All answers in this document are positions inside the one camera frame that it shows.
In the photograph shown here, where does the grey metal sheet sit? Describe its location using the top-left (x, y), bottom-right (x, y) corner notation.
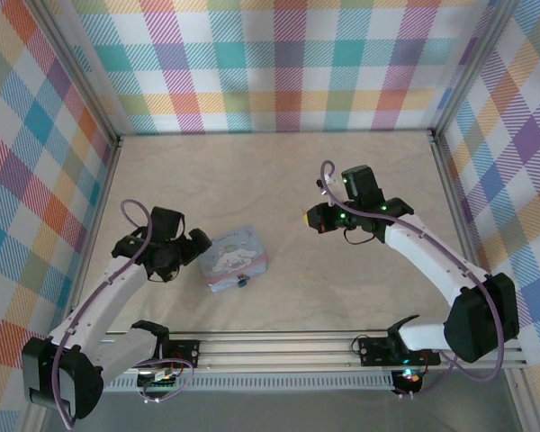
top-left (44, 389), bottom-right (518, 432)

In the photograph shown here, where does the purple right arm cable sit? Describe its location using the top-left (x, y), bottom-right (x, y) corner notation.
top-left (319, 160), bottom-right (505, 400)

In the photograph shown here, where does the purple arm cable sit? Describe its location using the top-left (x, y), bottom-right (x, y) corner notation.
top-left (319, 160), bottom-right (505, 400)
top-left (49, 199), bottom-right (195, 429)

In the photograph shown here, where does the thin black cable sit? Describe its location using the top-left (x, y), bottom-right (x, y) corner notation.
top-left (341, 227), bottom-right (375, 247)

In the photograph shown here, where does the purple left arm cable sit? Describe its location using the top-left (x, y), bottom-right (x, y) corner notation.
top-left (49, 199), bottom-right (195, 429)

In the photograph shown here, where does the aluminium table side rail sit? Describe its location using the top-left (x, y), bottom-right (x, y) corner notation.
top-left (429, 130), bottom-right (530, 370)
top-left (60, 134), bottom-right (125, 337)

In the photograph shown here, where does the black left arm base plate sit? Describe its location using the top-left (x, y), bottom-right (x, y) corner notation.
top-left (159, 339), bottom-right (202, 369)

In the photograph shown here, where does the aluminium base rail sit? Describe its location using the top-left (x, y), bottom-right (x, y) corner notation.
top-left (103, 330), bottom-right (527, 371)

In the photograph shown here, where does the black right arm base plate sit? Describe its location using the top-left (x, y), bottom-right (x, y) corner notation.
top-left (358, 335), bottom-right (442, 366)

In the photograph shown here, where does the slotted grey cable duct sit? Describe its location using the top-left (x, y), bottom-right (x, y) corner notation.
top-left (103, 375), bottom-right (397, 392)

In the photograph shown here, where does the aluminium frame post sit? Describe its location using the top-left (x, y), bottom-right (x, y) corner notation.
top-left (429, 0), bottom-right (523, 143)
top-left (34, 0), bottom-right (123, 145)

